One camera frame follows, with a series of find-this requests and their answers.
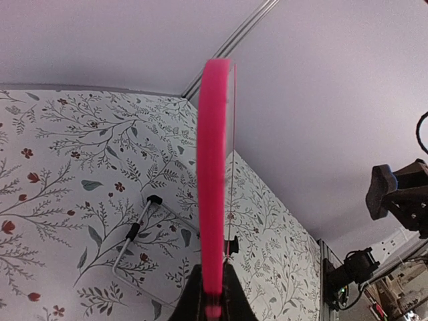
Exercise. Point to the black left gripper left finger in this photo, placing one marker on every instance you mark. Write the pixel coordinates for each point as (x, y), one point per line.
(190, 306)

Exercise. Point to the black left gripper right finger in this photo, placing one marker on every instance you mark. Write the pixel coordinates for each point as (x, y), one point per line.
(234, 303)

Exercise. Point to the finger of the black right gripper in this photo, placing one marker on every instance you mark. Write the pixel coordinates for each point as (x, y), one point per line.
(406, 217)
(410, 193)

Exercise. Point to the pink framed whiteboard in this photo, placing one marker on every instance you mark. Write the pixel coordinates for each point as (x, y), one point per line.
(210, 166)

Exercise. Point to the blue whiteboard eraser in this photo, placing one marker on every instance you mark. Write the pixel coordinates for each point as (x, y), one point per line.
(382, 182)

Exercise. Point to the floral patterned table mat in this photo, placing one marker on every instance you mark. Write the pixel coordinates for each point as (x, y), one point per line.
(76, 170)

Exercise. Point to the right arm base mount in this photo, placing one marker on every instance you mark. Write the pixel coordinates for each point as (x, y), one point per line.
(358, 267)

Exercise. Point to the wire easel stand black tips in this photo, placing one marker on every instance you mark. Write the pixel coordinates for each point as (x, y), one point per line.
(190, 254)

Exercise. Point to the front aluminium rail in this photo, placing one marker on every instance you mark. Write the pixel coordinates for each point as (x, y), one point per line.
(328, 298)

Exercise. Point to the right aluminium frame post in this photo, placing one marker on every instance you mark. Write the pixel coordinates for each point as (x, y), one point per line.
(232, 42)

